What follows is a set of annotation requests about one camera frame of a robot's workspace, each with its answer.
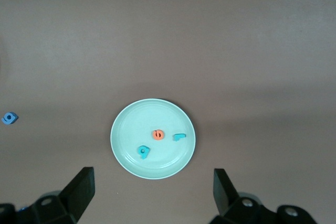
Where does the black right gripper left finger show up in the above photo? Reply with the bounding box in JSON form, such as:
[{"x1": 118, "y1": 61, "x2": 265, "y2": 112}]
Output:
[{"x1": 0, "y1": 166, "x2": 96, "y2": 224}]

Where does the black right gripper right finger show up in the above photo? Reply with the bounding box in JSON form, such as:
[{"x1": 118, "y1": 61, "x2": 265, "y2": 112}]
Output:
[{"x1": 207, "y1": 168, "x2": 317, "y2": 224}]

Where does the teal letter b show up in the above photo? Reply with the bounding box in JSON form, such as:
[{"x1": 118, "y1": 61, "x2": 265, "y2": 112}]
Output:
[{"x1": 137, "y1": 145, "x2": 151, "y2": 160}]

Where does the mint green plate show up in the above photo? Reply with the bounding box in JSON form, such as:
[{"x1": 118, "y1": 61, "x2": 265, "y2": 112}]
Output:
[{"x1": 110, "y1": 99, "x2": 196, "y2": 180}]

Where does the blue digit six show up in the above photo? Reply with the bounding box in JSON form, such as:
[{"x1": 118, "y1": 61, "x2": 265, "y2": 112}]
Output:
[{"x1": 1, "y1": 111, "x2": 19, "y2": 125}]

